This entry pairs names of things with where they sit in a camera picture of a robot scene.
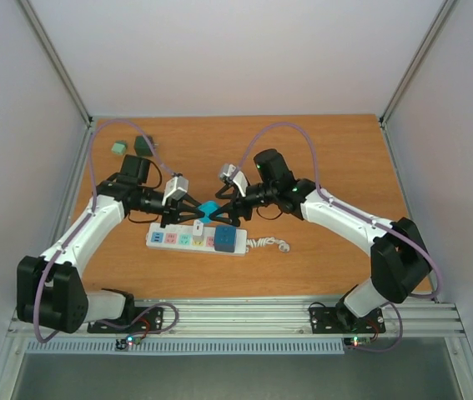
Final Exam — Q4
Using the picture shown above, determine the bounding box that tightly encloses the light blue plug adapter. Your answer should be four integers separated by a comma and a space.
198, 200, 219, 224

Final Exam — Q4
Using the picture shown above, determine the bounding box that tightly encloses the dark blue cube adapter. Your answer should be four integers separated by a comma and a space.
214, 225, 237, 253

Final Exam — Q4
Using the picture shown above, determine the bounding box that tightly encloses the white multi-socket power strip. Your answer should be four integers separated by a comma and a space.
145, 222, 247, 256

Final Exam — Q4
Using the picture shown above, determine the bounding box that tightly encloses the white USB charger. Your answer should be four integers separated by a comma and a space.
192, 220, 204, 243

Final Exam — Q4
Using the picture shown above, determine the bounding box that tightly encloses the dark green cube adapter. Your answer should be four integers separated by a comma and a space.
133, 135, 156, 158

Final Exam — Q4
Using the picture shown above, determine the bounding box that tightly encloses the light green plug adapter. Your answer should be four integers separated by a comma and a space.
111, 140, 128, 156

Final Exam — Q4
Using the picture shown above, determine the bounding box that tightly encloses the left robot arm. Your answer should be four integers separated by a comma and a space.
16, 155, 204, 343

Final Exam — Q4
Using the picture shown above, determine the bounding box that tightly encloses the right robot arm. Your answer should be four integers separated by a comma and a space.
209, 149, 433, 332

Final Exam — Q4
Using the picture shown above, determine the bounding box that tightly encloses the left controller board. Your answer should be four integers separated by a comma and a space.
115, 336, 143, 351

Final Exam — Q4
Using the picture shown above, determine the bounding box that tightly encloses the controller board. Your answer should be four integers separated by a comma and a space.
115, 336, 143, 351
344, 336, 376, 348

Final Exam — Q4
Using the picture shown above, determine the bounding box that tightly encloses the right controller board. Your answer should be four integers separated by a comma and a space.
344, 336, 376, 348

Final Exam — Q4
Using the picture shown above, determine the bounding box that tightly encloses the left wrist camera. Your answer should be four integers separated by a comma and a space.
162, 176, 189, 205

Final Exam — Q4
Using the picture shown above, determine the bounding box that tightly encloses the white coiled power cord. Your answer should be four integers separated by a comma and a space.
244, 236, 292, 253

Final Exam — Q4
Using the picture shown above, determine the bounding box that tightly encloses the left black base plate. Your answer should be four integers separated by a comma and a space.
87, 303, 164, 334

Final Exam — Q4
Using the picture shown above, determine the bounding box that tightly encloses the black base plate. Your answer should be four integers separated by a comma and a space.
307, 302, 386, 335
87, 303, 164, 334

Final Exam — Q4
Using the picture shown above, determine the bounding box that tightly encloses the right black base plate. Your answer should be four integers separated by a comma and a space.
307, 302, 386, 335

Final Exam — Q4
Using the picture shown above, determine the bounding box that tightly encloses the grey slotted cable duct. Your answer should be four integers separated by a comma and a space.
25, 337, 345, 356

